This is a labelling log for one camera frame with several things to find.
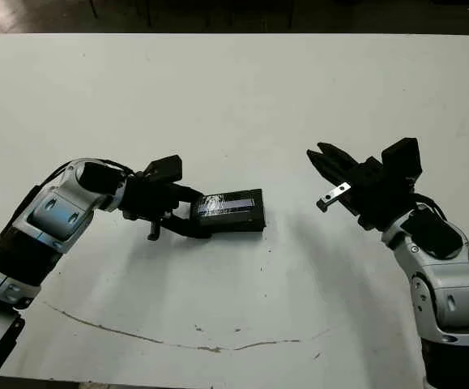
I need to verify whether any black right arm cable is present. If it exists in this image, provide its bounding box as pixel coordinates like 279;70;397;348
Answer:
411;192;448;220

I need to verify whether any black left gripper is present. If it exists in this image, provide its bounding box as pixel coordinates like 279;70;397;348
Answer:
117;177;214;242

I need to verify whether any black box lid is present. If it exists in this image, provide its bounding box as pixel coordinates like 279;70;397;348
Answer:
188;187;268;234

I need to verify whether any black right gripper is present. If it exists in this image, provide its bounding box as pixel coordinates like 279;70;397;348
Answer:
305;141;417;233

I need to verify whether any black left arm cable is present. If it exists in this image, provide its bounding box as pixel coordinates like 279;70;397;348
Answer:
49;157;138;182

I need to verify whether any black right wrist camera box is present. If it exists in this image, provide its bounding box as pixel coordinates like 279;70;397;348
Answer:
381;137;423;182

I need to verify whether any black box base white insert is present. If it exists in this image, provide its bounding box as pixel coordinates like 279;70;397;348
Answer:
201;224;268;241

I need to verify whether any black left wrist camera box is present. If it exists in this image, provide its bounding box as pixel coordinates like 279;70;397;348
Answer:
143;154;184;183

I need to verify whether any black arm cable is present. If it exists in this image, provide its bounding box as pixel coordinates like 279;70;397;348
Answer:
49;157;138;182
411;192;448;220

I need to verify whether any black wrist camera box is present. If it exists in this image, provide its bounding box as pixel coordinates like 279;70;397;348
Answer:
381;137;423;182
143;154;184;183

